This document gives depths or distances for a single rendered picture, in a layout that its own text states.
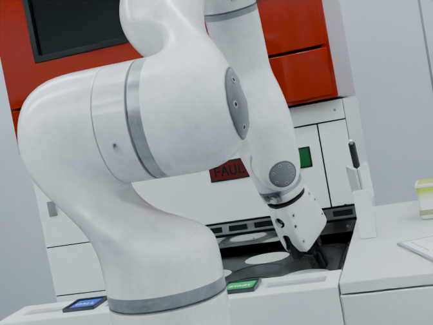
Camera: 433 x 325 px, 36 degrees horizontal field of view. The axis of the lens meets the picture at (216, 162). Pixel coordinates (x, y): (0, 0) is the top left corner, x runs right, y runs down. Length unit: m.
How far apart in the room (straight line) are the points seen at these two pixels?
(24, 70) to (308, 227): 0.85
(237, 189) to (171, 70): 1.00
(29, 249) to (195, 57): 3.04
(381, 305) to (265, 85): 0.40
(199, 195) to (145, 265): 1.00
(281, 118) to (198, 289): 0.50
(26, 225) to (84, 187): 2.94
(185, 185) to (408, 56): 1.63
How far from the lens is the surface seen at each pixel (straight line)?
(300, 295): 0.95
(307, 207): 1.24
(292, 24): 1.50
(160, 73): 0.61
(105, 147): 0.62
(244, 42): 1.09
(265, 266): 1.41
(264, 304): 0.96
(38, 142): 0.65
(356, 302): 0.95
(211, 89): 0.59
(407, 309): 0.95
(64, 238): 1.77
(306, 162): 1.54
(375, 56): 3.02
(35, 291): 3.64
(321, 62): 1.49
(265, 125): 1.07
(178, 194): 1.63
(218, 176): 1.59
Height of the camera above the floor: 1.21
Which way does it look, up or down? 3 degrees down
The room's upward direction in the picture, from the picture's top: 10 degrees counter-clockwise
